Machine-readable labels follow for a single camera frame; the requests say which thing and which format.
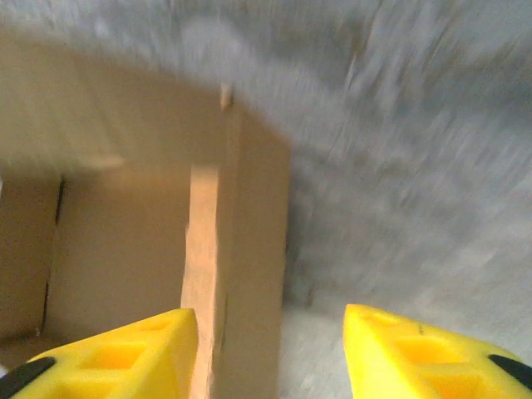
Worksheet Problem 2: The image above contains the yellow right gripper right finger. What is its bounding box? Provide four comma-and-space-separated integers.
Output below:
342, 303, 532, 399

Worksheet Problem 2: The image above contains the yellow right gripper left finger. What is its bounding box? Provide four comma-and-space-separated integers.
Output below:
0, 307, 200, 399

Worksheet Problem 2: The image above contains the brown cardboard paper box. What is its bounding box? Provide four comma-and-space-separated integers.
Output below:
0, 24, 292, 399

